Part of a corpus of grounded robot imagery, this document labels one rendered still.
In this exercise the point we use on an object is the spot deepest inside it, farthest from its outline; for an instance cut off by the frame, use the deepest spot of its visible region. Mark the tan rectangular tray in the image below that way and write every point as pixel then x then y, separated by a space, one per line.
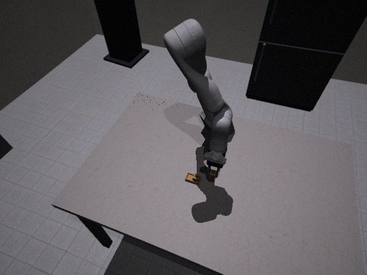
pixel 189 178

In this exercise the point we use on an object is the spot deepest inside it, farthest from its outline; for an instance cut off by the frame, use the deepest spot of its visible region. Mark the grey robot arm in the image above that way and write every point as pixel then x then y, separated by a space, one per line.
pixel 183 43

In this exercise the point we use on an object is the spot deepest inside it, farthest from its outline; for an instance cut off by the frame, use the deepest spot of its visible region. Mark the tan cube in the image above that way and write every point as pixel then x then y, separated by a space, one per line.
pixel 212 174
pixel 196 177

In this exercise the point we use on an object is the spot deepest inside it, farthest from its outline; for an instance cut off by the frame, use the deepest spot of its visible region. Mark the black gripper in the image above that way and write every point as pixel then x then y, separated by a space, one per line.
pixel 215 157

